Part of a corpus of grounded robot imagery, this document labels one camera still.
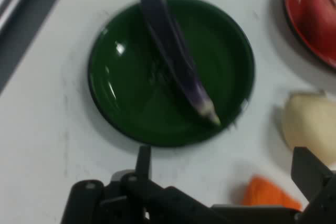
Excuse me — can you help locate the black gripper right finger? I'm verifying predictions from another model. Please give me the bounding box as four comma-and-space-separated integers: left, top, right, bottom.
290, 146, 336, 224

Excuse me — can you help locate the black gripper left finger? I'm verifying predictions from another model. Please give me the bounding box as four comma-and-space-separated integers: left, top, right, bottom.
60, 145, 218, 224

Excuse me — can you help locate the purple eggplant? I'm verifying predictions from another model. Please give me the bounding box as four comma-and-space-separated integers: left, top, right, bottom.
140, 0, 221, 126

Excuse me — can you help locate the orange carrot chunk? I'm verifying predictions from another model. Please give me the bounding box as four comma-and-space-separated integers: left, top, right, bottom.
240, 175, 303, 211

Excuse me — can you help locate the yellow pear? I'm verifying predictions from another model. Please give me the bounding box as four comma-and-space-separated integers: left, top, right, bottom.
282, 90, 336, 167

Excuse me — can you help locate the green enamel plate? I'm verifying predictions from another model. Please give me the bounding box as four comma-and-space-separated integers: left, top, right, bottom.
88, 0, 256, 148

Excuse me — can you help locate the red enamel plate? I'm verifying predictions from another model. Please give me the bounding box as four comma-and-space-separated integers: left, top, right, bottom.
283, 0, 336, 70

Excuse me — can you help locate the red apple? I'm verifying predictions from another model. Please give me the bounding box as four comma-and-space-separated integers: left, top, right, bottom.
299, 0, 336, 61

